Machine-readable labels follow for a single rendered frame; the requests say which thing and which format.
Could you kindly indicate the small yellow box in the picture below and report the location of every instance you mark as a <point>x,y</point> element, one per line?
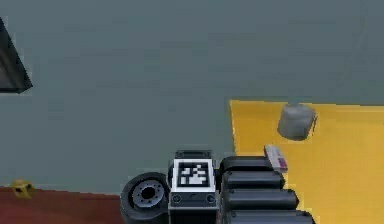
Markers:
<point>22,188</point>

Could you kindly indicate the grey cylindrical cup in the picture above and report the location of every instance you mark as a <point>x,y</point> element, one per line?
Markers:
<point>296,121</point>

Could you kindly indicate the black television set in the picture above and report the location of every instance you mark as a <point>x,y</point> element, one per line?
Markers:
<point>11,70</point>

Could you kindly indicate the yellow table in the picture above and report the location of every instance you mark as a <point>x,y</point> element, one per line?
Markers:
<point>340,173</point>

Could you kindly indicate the white and purple remote control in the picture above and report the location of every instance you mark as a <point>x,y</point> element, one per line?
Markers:
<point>276,158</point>

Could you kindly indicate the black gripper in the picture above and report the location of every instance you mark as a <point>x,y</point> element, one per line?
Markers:
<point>146,196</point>

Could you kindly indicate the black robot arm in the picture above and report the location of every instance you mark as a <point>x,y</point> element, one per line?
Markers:
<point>256,196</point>

